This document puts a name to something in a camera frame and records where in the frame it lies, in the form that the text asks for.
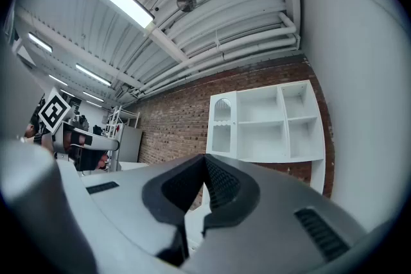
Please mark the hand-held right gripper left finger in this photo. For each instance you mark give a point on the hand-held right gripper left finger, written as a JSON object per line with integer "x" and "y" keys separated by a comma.
{"x": 128, "y": 208}

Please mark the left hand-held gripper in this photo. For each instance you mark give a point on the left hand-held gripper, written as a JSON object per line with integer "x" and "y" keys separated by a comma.
{"x": 54, "y": 110}

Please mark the person's left hand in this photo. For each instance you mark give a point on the person's left hand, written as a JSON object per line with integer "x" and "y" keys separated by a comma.
{"x": 91, "y": 158}

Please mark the white metal rack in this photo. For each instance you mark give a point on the white metal rack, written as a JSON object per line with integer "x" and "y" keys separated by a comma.
{"x": 112, "y": 128}

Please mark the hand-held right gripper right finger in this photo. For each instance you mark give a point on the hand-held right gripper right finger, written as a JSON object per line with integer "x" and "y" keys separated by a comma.
{"x": 273, "y": 234}

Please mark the white cabinet door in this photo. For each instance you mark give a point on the white cabinet door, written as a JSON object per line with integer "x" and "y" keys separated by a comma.
{"x": 221, "y": 123}

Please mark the large grey panel board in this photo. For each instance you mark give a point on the large grey panel board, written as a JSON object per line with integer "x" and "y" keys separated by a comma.
{"x": 130, "y": 144}

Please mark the white shelf cabinet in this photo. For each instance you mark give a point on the white shelf cabinet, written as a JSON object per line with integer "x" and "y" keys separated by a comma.
{"x": 260, "y": 138}

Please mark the round metal ceiling dome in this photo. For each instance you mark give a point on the round metal ceiling dome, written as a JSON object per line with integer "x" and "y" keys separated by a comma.
{"x": 186, "y": 2}

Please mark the white ceiling pipe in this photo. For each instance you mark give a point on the white ceiling pipe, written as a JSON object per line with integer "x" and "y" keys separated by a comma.
{"x": 273, "y": 34}
{"x": 273, "y": 45}

